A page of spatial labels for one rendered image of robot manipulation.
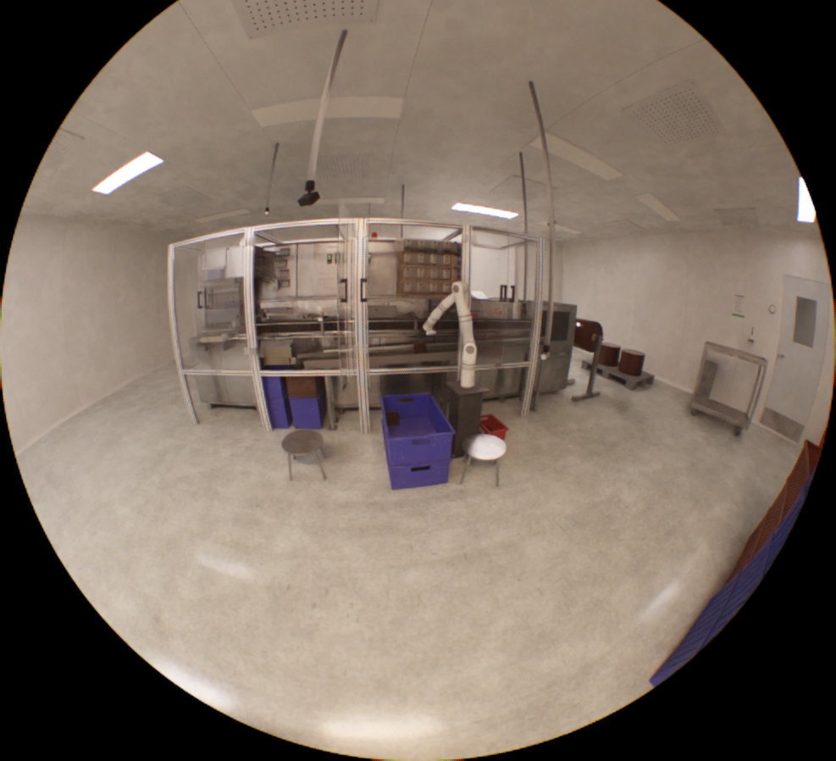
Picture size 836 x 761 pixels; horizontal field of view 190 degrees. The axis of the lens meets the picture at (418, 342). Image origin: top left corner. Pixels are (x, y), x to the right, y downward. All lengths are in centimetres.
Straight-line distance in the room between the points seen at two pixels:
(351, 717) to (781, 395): 514
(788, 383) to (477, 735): 477
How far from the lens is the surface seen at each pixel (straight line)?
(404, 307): 244
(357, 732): 127
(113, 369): 533
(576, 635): 141
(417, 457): 156
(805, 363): 494
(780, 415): 500
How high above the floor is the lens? 124
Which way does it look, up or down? 12 degrees down
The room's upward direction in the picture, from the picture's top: 1 degrees clockwise
